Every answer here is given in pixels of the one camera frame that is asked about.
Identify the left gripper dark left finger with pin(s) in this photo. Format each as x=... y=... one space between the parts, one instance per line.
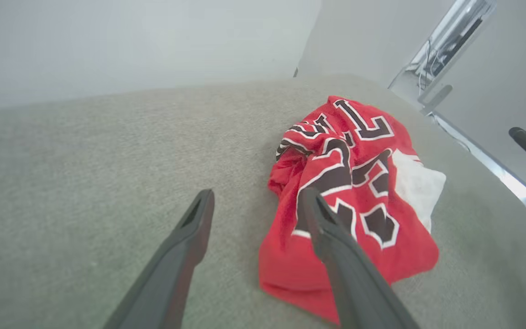
x=167 y=283

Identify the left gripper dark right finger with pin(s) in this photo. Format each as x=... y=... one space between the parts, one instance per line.
x=359 y=292

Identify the red jersey with white sleeves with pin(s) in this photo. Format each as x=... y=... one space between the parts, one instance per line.
x=290 y=269

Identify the grey metal pole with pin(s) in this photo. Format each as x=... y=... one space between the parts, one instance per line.
x=454 y=32

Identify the silver metal floor rail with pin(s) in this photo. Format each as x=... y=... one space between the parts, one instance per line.
x=509 y=178

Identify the grey pole foot bracket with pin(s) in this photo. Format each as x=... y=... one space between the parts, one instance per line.
x=434 y=97

